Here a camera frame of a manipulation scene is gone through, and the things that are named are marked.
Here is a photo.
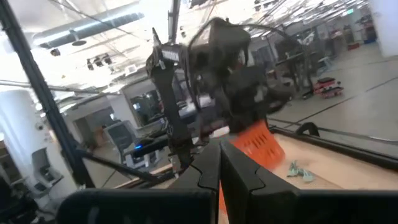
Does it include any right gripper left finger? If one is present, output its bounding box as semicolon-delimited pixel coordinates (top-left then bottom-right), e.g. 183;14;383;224
169;139;222;224

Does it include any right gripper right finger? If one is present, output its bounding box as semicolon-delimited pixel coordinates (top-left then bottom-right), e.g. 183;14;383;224
221;141;300;224

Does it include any orange plastic basket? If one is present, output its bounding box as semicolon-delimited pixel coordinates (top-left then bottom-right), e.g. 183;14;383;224
218;119;286;217

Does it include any red tool cart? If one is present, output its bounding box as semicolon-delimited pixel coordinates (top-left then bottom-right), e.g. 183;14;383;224
313;77;345;100

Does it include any silver ceiling duct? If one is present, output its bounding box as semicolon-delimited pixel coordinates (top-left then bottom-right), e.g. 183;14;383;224
32;11;146;49

